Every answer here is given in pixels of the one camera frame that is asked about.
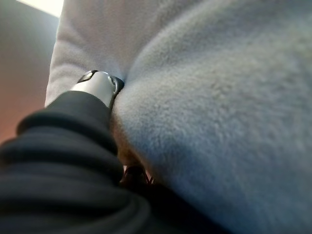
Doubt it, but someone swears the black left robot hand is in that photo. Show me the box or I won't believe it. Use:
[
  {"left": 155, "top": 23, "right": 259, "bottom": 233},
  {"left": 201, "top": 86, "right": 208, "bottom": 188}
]
[{"left": 0, "top": 70, "right": 220, "bottom": 234}]

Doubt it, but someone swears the white fringed cushion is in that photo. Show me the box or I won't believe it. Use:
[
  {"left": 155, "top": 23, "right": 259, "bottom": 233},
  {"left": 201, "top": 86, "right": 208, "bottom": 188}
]
[{"left": 45, "top": 0, "right": 312, "bottom": 234}]

